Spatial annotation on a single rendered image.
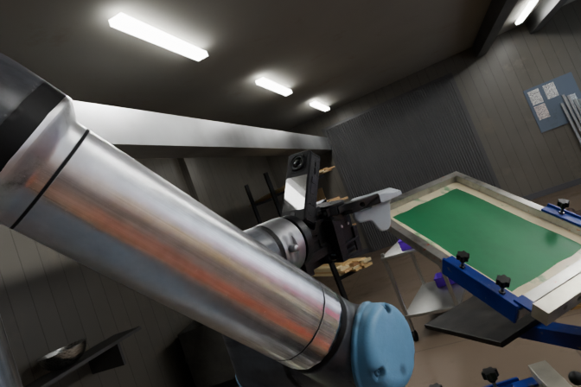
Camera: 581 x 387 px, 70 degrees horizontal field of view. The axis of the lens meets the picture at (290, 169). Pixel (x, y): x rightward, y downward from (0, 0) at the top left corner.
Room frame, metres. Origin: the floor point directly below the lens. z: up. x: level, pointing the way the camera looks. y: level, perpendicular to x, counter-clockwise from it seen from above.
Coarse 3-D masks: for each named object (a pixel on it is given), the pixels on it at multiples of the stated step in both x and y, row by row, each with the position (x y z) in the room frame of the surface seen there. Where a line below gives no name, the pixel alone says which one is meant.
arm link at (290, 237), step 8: (264, 224) 0.53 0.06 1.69; (272, 224) 0.53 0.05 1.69; (280, 224) 0.53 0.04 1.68; (288, 224) 0.53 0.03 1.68; (280, 232) 0.51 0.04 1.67; (288, 232) 0.52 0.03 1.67; (296, 232) 0.53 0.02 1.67; (280, 240) 0.51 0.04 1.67; (288, 240) 0.52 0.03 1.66; (296, 240) 0.52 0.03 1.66; (288, 248) 0.51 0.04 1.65; (296, 248) 0.51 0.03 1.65; (304, 248) 0.53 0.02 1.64; (288, 256) 0.51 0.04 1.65; (296, 256) 0.52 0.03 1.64; (304, 256) 0.54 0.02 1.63; (296, 264) 0.53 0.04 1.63
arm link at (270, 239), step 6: (252, 228) 0.51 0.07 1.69; (258, 228) 0.51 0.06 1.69; (264, 228) 0.51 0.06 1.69; (252, 234) 0.49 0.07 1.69; (258, 234) 0.50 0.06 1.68; (264, 234) 0.50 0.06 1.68; (270, 234) 0.50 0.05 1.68; (258, 240) 0.49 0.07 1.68; (264, 240) 0.49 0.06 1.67; (270, 240) 0.50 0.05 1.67; (276, 240) 0.50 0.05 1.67; (270, 246) 0.49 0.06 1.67; (276, 246) 0.50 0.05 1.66; (282, 246) 0.50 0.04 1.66; (276, 252) 0.49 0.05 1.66; (282, 252) 0.50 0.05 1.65
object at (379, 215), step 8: (376, 192) 0.64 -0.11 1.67; (384, 192) 0.63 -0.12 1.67; (392, 192) 0.64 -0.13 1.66; (400, 192) 0.65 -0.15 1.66; (352, 200) 0.62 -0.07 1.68; (384, 200) 0.62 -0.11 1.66; (368, 208) 0.62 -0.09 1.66; (376, 208) 0.63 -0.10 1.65; (384, 208) 0.63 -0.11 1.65; (360, 216) 0.62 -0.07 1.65; (368, 216) 0.63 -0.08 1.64; (376, 216) 0.63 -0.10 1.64; (384, 216) 0.63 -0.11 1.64; (376, 224) 0.63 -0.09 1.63; (384, 224) 0.63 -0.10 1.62
